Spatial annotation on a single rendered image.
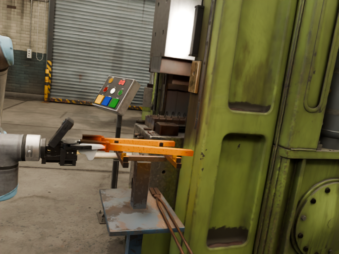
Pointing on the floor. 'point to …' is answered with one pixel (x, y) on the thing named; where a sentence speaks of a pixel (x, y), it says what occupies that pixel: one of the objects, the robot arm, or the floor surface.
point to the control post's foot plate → (101, 217)
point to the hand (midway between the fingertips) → (101, 144)
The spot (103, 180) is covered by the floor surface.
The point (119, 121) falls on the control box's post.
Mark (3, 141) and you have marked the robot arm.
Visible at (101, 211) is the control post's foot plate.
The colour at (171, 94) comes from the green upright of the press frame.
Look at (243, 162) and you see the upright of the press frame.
